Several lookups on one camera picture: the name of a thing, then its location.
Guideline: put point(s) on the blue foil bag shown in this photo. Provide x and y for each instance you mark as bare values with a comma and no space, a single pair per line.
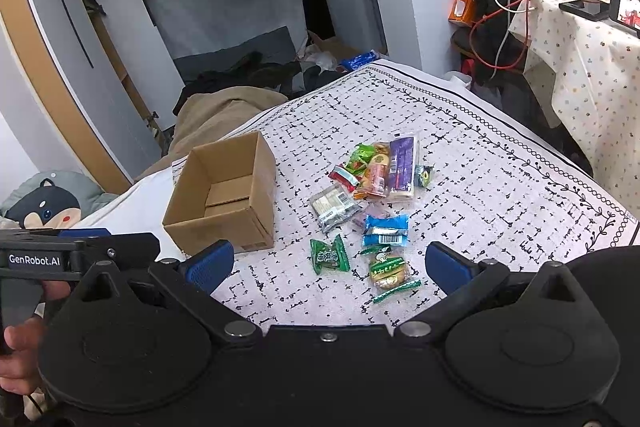
359,60

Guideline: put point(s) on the green gold cookie pack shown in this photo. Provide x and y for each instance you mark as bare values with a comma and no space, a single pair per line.
389,271

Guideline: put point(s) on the blue green snack packet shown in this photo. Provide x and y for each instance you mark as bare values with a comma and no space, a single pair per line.
423,175

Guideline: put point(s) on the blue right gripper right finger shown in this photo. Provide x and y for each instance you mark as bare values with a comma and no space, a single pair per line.
448,269

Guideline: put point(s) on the red white snack packet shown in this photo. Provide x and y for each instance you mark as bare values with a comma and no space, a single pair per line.
342,176

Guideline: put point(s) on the blue white snack packet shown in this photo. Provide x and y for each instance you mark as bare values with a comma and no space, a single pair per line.
391,231

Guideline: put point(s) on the dotted cream tablecloth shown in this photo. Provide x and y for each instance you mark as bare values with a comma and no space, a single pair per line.
585,75

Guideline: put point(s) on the purple jelly cup packet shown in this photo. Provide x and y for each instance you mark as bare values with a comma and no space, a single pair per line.
374,210

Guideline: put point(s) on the pile of dark clothes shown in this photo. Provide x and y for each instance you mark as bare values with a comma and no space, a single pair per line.
289,79

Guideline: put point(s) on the clear white biscuit pack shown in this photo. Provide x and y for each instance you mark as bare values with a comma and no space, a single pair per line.
333,207

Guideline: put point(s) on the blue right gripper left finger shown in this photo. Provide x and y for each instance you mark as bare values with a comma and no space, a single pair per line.
210,267

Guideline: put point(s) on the orange round cracker pack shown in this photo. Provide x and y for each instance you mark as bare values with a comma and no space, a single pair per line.
374,178

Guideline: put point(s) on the green candy packet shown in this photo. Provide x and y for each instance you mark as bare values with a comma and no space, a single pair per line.
331,256

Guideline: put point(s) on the brown cardboard box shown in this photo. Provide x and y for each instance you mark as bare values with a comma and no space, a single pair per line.
225,191

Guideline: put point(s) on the white patterned mat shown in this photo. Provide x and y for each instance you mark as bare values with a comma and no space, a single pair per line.
497,192

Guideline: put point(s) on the orange tissue box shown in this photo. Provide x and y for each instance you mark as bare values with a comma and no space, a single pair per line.
462,13

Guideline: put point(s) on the white mini fridge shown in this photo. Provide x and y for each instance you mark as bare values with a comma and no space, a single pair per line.
358,24

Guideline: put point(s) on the green strawberry snack packet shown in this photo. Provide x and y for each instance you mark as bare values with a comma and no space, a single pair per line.
360,158

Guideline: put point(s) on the cat plush pillow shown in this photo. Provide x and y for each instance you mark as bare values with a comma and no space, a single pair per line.
54,199

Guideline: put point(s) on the beige blanket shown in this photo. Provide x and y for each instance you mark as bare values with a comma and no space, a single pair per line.
208,117

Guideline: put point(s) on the black phone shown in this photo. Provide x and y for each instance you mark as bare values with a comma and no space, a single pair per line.
594,10

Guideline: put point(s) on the purple wafer pack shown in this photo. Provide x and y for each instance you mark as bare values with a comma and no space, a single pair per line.
400,178

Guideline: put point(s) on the person's left hand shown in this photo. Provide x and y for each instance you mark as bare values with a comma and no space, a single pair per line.
19,367

